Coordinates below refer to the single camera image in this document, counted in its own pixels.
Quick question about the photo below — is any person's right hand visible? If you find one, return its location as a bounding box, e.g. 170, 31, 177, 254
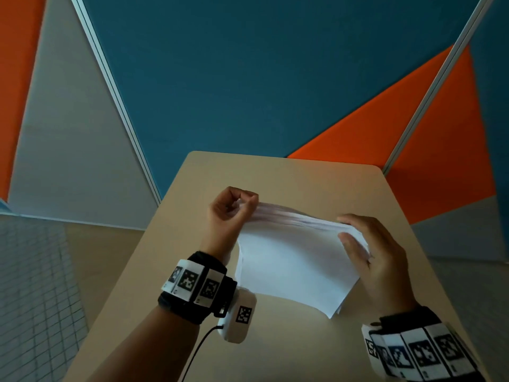
337, 213, 419, 318

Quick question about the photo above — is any person's left hand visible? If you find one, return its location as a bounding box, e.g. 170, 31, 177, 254
198, 186, 260, 263

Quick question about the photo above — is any stack of white papers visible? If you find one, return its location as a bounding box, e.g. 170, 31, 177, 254
234, 200, 371, 320

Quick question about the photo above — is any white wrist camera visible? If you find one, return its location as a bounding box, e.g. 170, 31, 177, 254
216, 288, 258, 345

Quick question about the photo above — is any black camera cable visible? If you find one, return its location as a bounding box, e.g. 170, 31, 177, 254
180, 325, 225, 382

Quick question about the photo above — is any silver partition post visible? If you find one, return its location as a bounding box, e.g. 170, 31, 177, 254
69, 0, 163, 206
382, 0, 498, 177

